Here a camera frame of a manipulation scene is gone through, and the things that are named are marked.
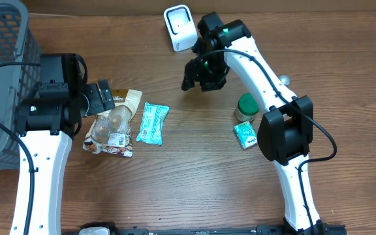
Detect brown Pantree snack pouch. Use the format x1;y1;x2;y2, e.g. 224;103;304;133
82;89;142;157

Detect green lidded jar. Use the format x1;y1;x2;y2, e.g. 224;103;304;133
234;93;260;122

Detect small teal white packet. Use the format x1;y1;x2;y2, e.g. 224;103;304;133
234;121;258;149

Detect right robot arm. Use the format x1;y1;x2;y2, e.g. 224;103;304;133
181;13;325;234

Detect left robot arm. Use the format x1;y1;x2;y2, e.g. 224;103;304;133
10;80;114;234

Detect white barcode scanner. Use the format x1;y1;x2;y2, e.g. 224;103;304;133
163;5;198;52

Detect grey plastic mesh basket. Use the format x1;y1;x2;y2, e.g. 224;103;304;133
0;0;42;170

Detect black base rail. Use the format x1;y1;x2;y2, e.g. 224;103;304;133
61;222;348;235

